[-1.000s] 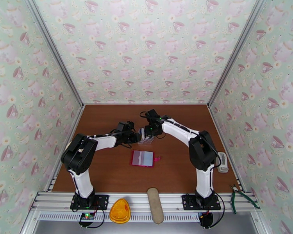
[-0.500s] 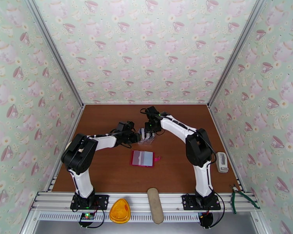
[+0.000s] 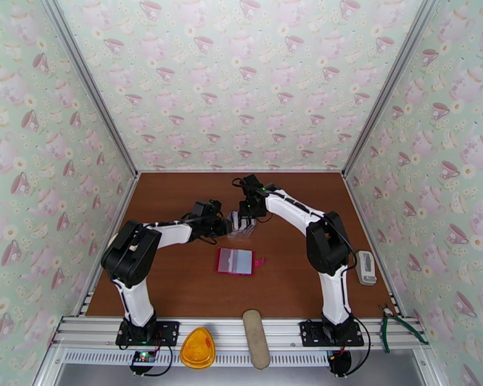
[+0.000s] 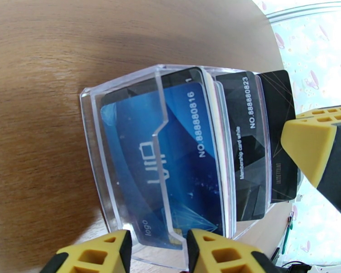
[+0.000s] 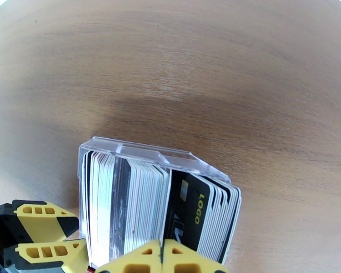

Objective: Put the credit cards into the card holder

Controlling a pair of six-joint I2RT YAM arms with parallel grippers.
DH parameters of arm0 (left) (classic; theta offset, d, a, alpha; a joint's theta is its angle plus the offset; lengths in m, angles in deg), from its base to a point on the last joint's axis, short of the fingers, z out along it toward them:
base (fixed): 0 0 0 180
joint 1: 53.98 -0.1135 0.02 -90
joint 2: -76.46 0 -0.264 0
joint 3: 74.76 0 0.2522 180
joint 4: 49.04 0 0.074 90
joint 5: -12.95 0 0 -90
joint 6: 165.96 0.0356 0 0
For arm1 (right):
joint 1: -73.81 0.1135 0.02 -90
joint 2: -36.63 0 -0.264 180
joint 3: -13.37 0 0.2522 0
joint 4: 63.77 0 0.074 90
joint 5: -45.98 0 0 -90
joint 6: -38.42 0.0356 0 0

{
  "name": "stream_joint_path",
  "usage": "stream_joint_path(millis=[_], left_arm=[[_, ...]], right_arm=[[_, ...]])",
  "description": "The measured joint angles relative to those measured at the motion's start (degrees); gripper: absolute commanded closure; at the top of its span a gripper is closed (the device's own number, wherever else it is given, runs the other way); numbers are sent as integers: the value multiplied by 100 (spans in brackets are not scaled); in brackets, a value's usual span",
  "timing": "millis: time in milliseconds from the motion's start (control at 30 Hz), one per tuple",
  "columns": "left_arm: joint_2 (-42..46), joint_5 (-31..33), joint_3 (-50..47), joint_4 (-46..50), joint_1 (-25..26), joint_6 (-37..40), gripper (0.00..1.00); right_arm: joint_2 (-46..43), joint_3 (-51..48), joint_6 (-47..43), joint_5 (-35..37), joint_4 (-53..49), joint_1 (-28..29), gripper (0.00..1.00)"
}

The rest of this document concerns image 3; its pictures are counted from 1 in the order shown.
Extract clear acrylic card stand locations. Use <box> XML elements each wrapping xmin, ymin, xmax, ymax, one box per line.
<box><xmin>226</xmin><ymin>211</ymin><xmax>257</xmax><ymax>239</ymax></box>

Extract red card holder wallet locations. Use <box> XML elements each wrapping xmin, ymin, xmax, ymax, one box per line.
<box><xmin>214</xmin><ymin>247</ymin><xmax>266</xmax><ymax>277</ymax></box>

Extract beige oblong foam pad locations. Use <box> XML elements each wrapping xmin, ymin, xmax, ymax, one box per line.
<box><xmin>242</xmin><ymin>309</ymin><xmax>272</xmax><ymax>371</ymax></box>

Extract white grey plastic device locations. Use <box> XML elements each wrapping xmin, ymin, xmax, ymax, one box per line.
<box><xmin>354</xmin><ymin>250</ymin><xmax>378</xmax><ymax>286</ymax></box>

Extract orange translucent plastic cover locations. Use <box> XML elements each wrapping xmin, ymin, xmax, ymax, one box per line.
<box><xmin>180</xmin><ymin>327</ymin><xmax>216</xmax><ymax>371</ymax></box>

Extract small circuit board with led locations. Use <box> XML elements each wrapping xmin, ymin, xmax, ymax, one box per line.
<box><xmin>130</xmin><ymin>350</ymin><xmax>158</xmax><ymax>367</ymax></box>

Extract black round plastic device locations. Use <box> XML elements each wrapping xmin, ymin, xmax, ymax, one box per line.
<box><xmin>327</xmin><ymin>350</ymin><xmax>352</xmax><ymax>376</ymax></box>

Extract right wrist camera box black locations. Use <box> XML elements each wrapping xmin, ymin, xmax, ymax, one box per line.
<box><xmin>241</xmin><ymin>174</ymin><xmax>263</xmax><ymax>195</ymax></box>

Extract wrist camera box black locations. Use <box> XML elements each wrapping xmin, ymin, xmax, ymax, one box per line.
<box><xmin>191</xmin><ymin>199</ymin><xmax>223</xmax><ymax>219</ymax></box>
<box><xmin>241</xmin><ymin>174</ymin><xmax>263</xmax><ymax>195</ymax></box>

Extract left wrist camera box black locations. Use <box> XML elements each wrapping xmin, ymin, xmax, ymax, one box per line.
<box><xmin>191</xmin><ymin>199</ymin><xmax>223</xmax><ymax>219</ymax></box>

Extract aluminium back rail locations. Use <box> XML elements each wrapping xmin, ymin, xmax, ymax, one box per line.
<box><xmin>138</xmin><ymin>168</ymin><xmax>344</xmax><ymax>174</ymax></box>

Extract aluminium table side rail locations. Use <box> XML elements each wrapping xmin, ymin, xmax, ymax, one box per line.
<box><xmin>77</xmin><ymin>173</ymin><xmax>141</xmax><ymax>317</ymax></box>
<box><xmin>343</xmin><ymin>174</ymin><xmax>408</xmax><ymax>317</ymax></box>

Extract aluminium front frame rail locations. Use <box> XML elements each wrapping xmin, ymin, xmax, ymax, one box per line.
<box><xmin>50</xmin><ymin>315</ymin><xmax>431</xmax><ymax>351</ymax></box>

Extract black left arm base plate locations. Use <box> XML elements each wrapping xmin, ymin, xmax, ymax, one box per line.
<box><xmin>115</xmin><ymin>319</ymin><xmax>181</xmax><ymax>347</ymax></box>

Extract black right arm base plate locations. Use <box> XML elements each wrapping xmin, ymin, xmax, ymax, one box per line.
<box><xmin>299</xmin><ymin>320</ymin><xmax>365</xmax><ymax>348</ymax></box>

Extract perforated white cable tray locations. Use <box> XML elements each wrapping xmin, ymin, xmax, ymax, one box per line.
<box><xmin>60</xmin><ymin>348</ymin><xmax>336</xmax><ymax>367</ymax></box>

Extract black cable at circuit board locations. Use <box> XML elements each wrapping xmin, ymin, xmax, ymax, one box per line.
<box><xmin>118</xmin><ymin>344</ymin><xmax>175</xmax><ymax>378</ymax></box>

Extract black cable at round device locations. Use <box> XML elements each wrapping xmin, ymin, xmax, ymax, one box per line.
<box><xmin>346</xmin><ymin>322</ymin><xmax>372</xmax><ymax>376</ymax></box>

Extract green handled pliers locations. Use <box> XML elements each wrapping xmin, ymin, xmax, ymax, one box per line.
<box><xmin>378</xmin><ymin>302</ymin><xmax>429</xmax><ymax>354</ymax></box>

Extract aluminium corner post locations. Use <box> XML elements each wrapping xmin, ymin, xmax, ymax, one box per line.
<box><xmin>38</xmin><ymin>0</ymin><xmax>140</xmax><ymax>178</ymax></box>
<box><xmin>342</xmin><ymin>0</ymin><xmax>444</xmax><ymax>179</ymax></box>

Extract aluminium frame leg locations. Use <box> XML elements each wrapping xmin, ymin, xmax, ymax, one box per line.
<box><xmin>32</xmin><ymin>348</ymin><xmax>65</xmax><ymax>386</ymax></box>
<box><xmin>412</xmin><ymin>348</ymin><xmax>444</xmax><ymax>386</ymax></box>

